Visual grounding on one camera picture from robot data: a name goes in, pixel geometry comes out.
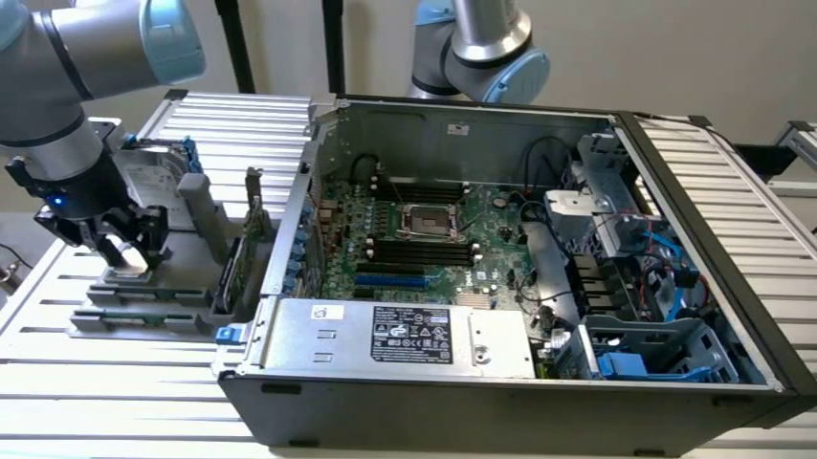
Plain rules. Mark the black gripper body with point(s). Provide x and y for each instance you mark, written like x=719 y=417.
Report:
x=83 y=191

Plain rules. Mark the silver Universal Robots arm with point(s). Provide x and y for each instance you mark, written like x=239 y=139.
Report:
x=76 y=52

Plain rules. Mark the CPU chip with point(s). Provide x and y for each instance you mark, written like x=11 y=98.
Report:
x=127 y=276

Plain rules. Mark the black expansion slot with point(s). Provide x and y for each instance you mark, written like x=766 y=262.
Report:
x=388 y=268

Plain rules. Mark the blue expansion slot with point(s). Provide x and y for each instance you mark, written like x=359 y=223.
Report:
x=390 y=281

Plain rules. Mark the black RAM slot bank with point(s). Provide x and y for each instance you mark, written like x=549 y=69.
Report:
x=420 y=251
x=418 y=191

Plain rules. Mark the CPU socket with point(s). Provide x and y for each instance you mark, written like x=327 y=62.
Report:
x=430 y=221

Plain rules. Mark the silver hard disk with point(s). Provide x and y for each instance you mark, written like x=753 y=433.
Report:
x=153 y=172

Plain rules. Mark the grey parts rack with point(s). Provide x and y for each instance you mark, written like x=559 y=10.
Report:
x=191 y=287

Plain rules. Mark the green graphics card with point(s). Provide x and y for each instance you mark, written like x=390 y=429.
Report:
x=252 y=225

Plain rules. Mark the blue case latch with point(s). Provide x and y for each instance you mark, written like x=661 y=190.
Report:
x=231 y=333

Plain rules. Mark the silver power supply unit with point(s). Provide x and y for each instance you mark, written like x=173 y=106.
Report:
x=344 y=339

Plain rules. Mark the black stand pole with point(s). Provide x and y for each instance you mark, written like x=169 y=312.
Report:
x=332 y=43
x=238 y=43

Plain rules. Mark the small silver chipset heatsink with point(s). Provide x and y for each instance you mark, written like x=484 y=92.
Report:
x=475 y=300

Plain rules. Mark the green motherboard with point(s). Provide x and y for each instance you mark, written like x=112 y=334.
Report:
x=498 y=225

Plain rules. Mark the black open PC case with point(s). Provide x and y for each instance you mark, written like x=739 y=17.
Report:
x=446 y=411

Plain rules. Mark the grey plastic air shroud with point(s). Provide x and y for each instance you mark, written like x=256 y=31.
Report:
x=549 y=268

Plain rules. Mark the grey metal disk bay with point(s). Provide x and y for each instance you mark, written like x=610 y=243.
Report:
x=599 y=191

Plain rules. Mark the black case fan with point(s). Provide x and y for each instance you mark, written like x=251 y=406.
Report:
x=599 y=282

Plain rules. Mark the grey drive cage blue clips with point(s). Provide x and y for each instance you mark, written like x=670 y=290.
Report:
x=657 y=344

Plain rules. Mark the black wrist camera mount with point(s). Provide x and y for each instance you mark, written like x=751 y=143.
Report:
x=21 y=177

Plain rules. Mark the black flat bracket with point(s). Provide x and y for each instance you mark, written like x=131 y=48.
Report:
x=762 y=158

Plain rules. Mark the grey aluminium frame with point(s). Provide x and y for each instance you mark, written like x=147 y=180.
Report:
x=797 y=143

